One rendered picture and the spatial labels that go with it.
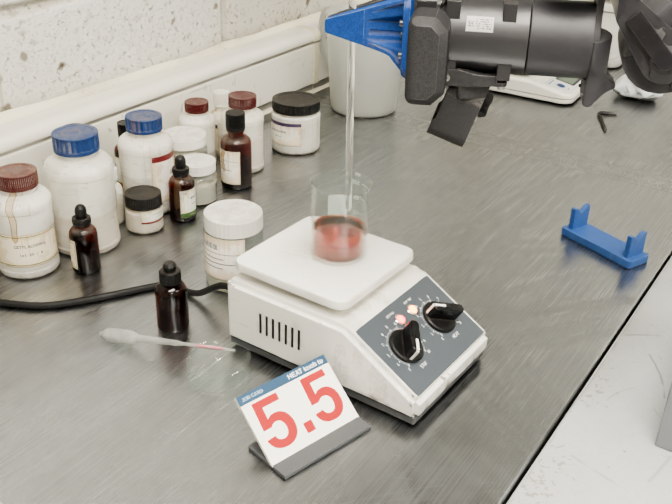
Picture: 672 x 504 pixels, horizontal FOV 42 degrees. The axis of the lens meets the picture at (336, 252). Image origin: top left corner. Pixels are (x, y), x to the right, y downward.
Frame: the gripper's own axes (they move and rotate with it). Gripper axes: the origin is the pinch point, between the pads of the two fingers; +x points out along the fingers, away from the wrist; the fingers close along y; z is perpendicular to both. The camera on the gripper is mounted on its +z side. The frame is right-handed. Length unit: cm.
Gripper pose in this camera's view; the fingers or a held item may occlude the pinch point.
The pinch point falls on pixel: (369, 26)
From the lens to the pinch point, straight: 70.3
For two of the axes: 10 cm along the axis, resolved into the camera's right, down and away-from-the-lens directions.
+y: 1.8, -4.6, 8.7
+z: -0.2, 8.8, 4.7
